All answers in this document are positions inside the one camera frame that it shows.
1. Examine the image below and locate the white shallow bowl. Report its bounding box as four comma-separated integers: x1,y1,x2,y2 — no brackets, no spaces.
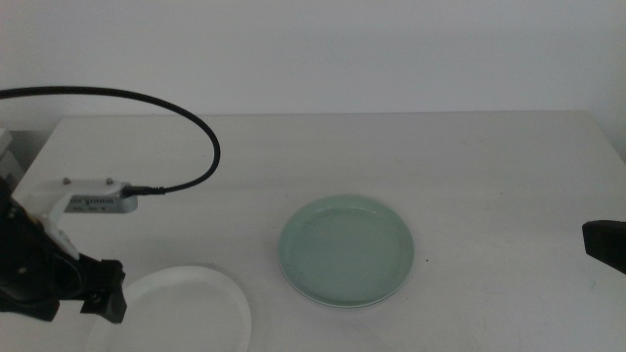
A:
85,264,253,352

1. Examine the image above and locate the pale green shallow bowl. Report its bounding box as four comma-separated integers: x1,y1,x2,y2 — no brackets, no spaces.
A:
277,194,416,310

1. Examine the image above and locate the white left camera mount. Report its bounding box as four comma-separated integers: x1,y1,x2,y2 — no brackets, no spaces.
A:
12,177,132,261

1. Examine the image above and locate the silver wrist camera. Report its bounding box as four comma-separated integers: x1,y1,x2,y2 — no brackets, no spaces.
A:
63,193,140,215

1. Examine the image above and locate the thick black camera cable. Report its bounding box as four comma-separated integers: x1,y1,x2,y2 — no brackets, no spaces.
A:
0,86,222,198

